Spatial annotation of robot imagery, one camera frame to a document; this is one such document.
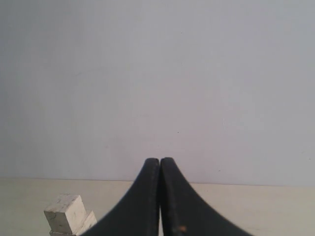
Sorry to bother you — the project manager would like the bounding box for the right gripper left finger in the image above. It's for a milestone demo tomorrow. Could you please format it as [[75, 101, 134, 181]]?
[[83, 158, 159, 236]]

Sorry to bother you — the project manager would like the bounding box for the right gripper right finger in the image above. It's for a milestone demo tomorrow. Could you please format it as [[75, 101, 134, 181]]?
[[159, 157, 250, 236]]

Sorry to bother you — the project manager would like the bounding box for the medium striped wooden cube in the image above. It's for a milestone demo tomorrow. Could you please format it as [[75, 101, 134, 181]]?
[[49, 210, 97, 236]]

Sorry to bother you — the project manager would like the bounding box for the small light wooden cube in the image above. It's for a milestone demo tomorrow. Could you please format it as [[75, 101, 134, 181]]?
[[44, 194, 86, 234]]

